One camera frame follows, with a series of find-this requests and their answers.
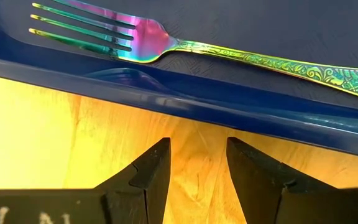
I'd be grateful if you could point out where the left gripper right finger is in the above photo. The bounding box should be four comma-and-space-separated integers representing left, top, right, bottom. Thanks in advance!
226, 136, 338, 224

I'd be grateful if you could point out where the blue plastic tray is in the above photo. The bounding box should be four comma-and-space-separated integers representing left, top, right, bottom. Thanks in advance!
0, 0, 358, 161

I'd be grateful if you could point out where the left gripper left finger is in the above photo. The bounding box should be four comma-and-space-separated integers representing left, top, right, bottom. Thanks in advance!
93, 136, 172, 224

